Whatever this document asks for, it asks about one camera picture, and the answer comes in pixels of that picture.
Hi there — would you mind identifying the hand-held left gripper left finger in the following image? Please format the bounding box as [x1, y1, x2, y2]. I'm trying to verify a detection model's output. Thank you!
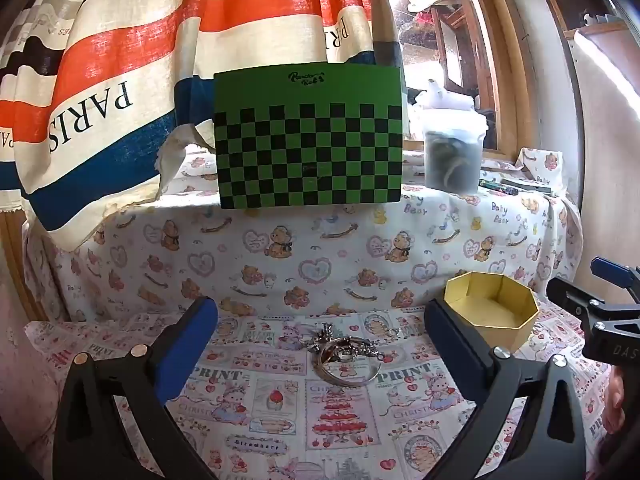
[52, 296, 221, 480]

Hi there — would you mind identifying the white plastic bag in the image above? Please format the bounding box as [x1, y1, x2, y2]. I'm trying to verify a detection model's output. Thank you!
[415, 79, 476, 111]

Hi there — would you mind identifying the bear print cloth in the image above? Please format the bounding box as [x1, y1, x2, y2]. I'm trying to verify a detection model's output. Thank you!
[22, 147, 583, 323]

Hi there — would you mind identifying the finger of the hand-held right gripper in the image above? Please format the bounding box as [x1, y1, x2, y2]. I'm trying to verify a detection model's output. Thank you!
[591, 257, 640, 288]
[546, 276, 640, 331]

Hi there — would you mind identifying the strawberry print tablecloth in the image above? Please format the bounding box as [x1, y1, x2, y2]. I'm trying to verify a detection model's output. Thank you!
[22, 305, 621, 480]

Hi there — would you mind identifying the green checkered board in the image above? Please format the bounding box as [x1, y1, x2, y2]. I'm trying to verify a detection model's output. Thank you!
[212, 64, 405, 211]

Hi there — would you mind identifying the clear plastic container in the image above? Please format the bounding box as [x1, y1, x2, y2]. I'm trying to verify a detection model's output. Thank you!
[422, 110, 488, 195]

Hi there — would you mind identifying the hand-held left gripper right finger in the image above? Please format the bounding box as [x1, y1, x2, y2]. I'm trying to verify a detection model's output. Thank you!
[424, 299, 587, 480]

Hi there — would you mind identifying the striped printed curtain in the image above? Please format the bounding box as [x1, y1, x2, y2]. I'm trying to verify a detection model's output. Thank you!
[0, 0, 403, 251]

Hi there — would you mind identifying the silver bangle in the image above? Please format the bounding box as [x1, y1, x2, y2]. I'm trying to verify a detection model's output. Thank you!
[314, 342, 383, 387]

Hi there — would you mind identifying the wooden window frame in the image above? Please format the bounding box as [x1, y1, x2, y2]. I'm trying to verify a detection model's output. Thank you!
[370, 0, 536, 158]

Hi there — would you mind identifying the yellow octagonal box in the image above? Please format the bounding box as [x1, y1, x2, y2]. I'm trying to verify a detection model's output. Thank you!
[444, 271, 540, 353]

